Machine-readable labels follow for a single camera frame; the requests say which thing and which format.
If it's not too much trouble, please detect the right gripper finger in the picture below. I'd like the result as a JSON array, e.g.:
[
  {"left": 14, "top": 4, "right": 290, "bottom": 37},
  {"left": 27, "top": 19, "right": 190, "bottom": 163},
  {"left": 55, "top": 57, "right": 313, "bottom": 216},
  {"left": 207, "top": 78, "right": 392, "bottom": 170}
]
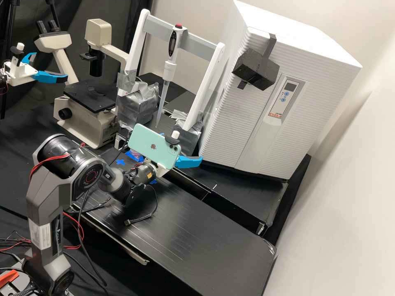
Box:
[{"left": 175, "top": 155, "right": 204, "bottom": 169}]

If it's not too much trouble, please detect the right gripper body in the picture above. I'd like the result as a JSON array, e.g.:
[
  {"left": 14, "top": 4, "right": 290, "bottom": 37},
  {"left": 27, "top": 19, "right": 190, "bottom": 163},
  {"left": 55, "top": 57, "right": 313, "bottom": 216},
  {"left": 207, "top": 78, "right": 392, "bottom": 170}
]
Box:
[{"left": 144, "top": 157, "right": 170, "bottom": 178}]

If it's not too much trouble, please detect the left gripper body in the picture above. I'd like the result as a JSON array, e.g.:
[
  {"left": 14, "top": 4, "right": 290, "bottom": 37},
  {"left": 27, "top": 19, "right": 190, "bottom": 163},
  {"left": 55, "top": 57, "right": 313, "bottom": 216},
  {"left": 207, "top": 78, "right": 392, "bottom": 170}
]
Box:
[{"left": 8, "top": 60, "right": 38, "bottom": 86}]

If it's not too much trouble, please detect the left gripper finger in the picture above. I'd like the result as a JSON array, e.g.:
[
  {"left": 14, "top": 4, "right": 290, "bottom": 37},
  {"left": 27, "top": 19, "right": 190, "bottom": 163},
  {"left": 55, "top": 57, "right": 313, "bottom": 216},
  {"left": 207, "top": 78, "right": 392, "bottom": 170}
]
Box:
[
  {"left": 22, "top": 51, "right": 38, "bottom": 66},
  {"left": 32, "top": 70, "right": 70, "bottom": 85}
]

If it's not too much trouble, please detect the incubator door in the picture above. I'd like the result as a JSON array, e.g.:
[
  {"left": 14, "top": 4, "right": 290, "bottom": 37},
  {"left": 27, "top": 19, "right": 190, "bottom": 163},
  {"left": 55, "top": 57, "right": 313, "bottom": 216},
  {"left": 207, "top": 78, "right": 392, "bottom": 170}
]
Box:
[{"left": 198, "top": 26, "right": 310, "bottom": 180}]

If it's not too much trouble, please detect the blue bottle holder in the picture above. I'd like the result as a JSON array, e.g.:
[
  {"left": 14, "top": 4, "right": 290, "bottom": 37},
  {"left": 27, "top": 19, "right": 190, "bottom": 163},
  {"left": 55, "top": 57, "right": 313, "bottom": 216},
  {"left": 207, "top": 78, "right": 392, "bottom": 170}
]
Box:
[{"left": 125, "top": 148, "right": 145, "bottom": 163}]

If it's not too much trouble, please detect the cream microscope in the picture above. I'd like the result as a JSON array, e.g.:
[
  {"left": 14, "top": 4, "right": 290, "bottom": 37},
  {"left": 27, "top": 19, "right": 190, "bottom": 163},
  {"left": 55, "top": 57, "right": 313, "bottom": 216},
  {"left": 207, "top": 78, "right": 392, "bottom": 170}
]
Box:
[{"left": 33, "top": 18, "right": 131, "bottom": 150}]

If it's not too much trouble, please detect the white pipette stand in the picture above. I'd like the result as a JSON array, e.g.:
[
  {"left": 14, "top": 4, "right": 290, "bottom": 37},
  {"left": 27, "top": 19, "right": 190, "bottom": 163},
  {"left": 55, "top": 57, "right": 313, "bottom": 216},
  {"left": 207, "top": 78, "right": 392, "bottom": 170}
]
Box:
[{"left": 116, "top": 8, "right": 226, "bottom": 155}]

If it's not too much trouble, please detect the pipette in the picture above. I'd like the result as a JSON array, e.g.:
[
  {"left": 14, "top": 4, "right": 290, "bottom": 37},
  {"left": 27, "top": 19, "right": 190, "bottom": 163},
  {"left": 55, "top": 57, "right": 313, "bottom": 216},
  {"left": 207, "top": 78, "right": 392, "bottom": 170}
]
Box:
[{"left": 155, "top": 23, "right": 188, "bottom": 129}]

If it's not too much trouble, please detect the white incubator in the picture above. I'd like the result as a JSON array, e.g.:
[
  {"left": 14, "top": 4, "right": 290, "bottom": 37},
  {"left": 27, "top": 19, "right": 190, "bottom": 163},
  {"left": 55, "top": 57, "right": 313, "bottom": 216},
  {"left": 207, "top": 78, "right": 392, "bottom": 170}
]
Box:
[{"left": 227, "top": 0, "right": 362, "bottom": 181}]

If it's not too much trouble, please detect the right wrist camera phone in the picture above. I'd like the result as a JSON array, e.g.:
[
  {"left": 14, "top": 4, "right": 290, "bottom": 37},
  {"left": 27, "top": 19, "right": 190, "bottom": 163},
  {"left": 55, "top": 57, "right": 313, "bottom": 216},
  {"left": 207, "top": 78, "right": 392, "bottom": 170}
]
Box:
[{"left": 127, "top": 123, "right": 183, "bottom": 171}]

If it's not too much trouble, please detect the black cable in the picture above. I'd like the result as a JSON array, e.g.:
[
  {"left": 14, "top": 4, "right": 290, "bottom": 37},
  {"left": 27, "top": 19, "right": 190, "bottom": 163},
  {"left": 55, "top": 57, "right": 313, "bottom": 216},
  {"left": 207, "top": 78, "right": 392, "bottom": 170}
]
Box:
[
  {"left": 76, "top": 190, "right": 108, "bottom": 289},
  {"left": 124, "top": 184, "right": 159, "bottom": 227}
]

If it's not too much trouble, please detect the red wire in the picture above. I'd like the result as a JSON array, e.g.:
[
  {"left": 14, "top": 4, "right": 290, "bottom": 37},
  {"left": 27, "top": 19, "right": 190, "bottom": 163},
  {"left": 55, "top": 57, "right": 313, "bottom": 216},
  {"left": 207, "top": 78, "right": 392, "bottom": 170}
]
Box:
[{"left": 0, "top": 213, "right": 85, "bottom": 257}]

